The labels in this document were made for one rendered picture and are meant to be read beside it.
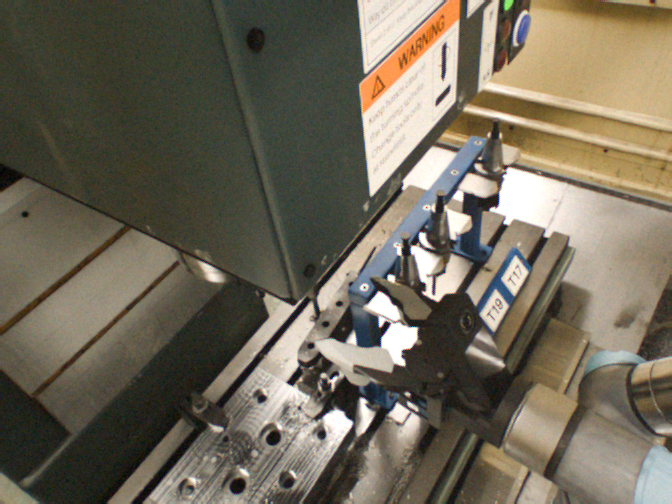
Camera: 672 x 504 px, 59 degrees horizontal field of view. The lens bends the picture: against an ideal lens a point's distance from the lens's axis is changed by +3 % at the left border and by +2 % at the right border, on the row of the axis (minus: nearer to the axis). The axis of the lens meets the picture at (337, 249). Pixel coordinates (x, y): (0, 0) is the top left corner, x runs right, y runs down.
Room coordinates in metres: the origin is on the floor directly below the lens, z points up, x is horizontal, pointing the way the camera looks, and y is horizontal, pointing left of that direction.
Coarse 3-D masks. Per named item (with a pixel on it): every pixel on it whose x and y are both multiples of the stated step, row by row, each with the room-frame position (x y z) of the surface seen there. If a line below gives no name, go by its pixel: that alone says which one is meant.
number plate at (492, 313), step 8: (496, 296) 0.75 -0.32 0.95; (488, 304) 0.73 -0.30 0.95; (496, 304) 0.74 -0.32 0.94; (504, 304) 0.74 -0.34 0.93; (480, 312) 0.71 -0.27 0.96; (488, 312) 0.72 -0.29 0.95; (496, 312) 0.72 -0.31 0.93; (504, 312) 0.73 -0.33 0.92; (488, 320) 0.70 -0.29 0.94; (496, 320) 0.71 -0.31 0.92
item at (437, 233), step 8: (432, 208) 0.70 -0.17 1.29; (432, 216) 0.69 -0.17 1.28; (440, 216) 0.68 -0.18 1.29; (432, 224) 0.69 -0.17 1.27; (440, 224) 0.68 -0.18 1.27; (448, 224) 0.69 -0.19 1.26; (432, 232) 0.68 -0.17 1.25; (440, 232) 0.68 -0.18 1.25; (448, 232) 0.68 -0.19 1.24; (432, 240) 0.68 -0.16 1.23; (440, 240) 0.68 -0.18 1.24
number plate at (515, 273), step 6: (516, 258) 0.84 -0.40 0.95; (510, 264) 0.83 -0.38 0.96; (516, 264) 0.83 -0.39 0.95; (510, 270) 0.82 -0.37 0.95; (516, 270) 0.82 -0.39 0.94; (522, 270) 0.83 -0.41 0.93; (504, 276) 0.80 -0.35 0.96; (510, 276) 0.80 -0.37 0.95; (516, 276) 0.81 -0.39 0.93; (522, 276) 0.81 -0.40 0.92; (504, 282) 0.79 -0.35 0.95; (510, 282) 0.79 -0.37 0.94; (516, 282) 0.80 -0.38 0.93; (510, 288) 0.78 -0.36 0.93; (516, 288) 0.79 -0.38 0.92
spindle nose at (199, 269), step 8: (176, 256) 0.46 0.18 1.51; (184, 256) 0.45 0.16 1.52; (184, 264) 0.45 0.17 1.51; (192, 264) 0.44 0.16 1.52; (200, 264) 0.44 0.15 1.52; (192, 272) 0.45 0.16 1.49; (200, 272) 0.44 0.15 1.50; (208, 272) 0.43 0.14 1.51; (216, 272) 0.43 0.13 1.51; (208, 280) 0.44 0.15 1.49; (216, 280) 0.43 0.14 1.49; (224, 280) 0.43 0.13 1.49; (232, 280) 0.43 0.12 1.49
